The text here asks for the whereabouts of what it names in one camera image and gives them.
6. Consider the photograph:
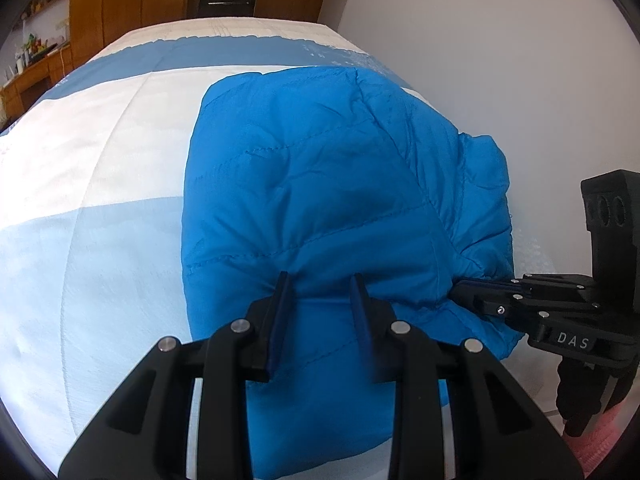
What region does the blue and white bedspread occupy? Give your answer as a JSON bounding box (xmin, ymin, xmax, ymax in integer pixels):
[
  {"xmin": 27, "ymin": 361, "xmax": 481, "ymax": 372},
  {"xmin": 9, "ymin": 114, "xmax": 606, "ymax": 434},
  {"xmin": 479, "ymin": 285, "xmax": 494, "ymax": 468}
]
[{"xmin": 0, "ymin": 17, "xmax": 556, "ymax": 477}]

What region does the person's right hand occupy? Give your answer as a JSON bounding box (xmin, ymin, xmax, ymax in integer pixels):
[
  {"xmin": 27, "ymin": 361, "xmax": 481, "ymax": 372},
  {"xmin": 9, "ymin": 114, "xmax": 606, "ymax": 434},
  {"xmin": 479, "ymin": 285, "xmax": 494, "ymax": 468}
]
[{"xmin": 555, "ymin": 352, "xmax": 632, "ymax": 437}]

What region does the person's right forearm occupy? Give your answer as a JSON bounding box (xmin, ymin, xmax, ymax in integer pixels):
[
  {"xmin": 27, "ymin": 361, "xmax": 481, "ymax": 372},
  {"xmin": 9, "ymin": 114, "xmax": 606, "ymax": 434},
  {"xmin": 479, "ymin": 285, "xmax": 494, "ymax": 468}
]
[{"xmin": 564, "ymin": 400, "xmax": 632, "ymax": 480}]

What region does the wooden desk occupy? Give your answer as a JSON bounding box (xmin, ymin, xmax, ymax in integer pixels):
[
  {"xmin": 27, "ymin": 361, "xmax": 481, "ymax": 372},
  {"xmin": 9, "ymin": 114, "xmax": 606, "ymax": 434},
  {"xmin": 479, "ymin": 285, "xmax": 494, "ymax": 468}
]
[{"xmin": 0, "ymin": 45, "xmax": 74, "ymax": 132}]

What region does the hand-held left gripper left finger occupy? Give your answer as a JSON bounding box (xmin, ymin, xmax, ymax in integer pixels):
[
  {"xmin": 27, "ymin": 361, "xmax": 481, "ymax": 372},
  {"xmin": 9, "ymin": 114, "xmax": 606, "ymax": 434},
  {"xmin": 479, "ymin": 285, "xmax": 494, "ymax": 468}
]
[{"xmin": 59, "ymin": 271, "xmax": 294, "ymax": 480}]

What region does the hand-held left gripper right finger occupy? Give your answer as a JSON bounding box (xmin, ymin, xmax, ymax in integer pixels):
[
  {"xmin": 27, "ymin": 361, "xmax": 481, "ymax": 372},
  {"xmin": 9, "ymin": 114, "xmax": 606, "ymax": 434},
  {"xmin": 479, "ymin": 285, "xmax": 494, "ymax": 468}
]
[{"xmin": 349, "ymin": 273, "xmax": 584, "ymax": 480}]

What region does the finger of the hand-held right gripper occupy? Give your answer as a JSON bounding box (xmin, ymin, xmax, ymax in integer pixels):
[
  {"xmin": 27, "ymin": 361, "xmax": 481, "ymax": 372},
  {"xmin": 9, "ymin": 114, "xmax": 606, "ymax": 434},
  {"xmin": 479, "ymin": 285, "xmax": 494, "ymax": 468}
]
[{"xmin": 450, "ymin": 277, "xmax": 526, "ymax": 313}]

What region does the blue padded jacket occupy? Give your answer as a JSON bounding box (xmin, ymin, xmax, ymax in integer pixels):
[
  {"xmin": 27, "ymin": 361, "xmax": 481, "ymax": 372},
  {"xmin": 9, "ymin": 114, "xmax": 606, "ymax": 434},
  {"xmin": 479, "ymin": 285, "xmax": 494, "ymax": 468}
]
[{"xmin": 181, "ymin": 66, "xmax": 522, "ymax": 479}]

